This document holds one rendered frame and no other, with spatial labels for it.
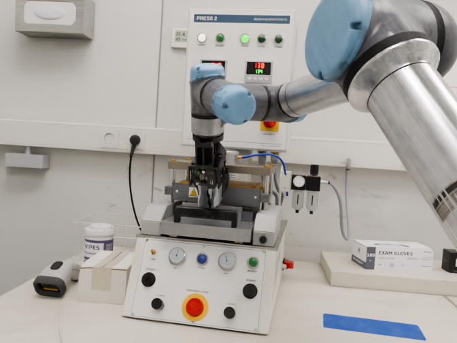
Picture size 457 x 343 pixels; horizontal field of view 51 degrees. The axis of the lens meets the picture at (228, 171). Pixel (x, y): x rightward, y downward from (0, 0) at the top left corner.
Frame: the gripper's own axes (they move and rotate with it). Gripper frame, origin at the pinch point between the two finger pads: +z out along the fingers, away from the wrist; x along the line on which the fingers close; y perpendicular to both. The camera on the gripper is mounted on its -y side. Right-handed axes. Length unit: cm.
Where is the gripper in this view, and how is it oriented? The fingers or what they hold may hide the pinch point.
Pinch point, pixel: (211, 207)
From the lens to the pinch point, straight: 117.8
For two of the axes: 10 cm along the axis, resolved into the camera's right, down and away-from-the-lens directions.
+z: 0.0, 9.2, 3.9
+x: 9.8, 0.7, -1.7
